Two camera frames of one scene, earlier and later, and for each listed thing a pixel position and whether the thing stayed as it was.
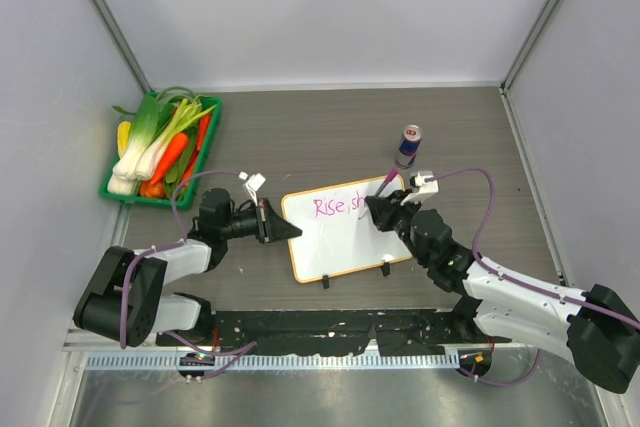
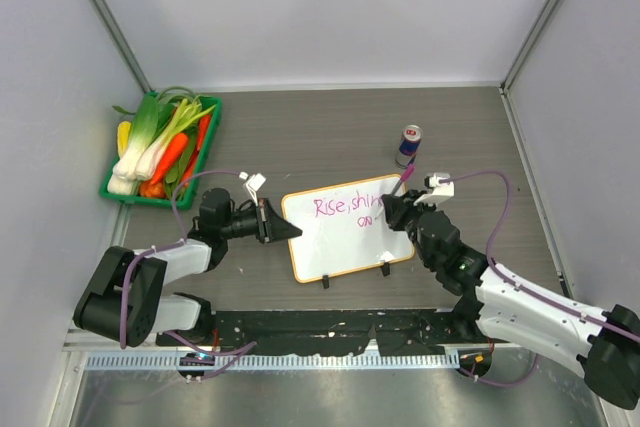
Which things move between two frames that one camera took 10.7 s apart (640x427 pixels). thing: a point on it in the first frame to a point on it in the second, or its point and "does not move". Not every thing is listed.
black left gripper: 277,227 does not move
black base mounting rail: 339,331 does not move
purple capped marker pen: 381,187 to 407,171
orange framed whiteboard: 330,234 does not move
